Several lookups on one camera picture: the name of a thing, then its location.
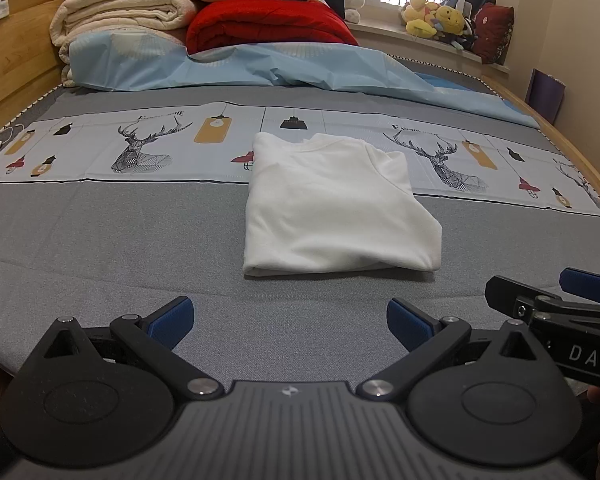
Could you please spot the dark red cushion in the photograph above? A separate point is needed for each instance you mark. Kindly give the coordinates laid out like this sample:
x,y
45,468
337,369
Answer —
x,y
492,32

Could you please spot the cream folded blanket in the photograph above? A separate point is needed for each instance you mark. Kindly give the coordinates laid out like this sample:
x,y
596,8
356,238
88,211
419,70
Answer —
x,y
120,20

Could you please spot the yellow duck plush toy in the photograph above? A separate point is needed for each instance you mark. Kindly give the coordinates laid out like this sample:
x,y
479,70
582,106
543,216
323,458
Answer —
x,y
420,15

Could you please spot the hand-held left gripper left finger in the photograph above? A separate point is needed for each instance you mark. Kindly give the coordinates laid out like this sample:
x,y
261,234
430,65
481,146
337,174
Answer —
x,y
172,317

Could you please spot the wooden headboard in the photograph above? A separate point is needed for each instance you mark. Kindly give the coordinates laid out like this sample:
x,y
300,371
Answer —
x,y
20,60

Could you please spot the light blue duvet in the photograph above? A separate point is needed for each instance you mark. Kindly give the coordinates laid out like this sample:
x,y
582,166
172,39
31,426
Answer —
x,y
240,67

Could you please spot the small white plush toy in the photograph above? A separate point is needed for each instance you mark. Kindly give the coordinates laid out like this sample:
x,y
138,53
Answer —
x,y
353,2

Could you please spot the red folded blanket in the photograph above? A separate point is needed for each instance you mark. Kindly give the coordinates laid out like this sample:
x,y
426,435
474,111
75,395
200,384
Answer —
x,y
270,22

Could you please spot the wooden bed side rail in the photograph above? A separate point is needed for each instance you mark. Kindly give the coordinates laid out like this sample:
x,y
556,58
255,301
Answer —
x,y
560,135

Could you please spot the round yellow plush toy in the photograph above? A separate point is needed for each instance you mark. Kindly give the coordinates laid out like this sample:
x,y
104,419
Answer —
x,y
451,20

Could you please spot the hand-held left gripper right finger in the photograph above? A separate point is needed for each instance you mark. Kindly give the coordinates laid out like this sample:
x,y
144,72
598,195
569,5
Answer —
x,y
405,322

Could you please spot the white t-shirt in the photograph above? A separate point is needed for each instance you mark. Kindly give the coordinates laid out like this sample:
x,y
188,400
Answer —
x,y
330,210

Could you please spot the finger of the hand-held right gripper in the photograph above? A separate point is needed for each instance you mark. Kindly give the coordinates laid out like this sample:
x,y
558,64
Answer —
x,y
515,295
592,282

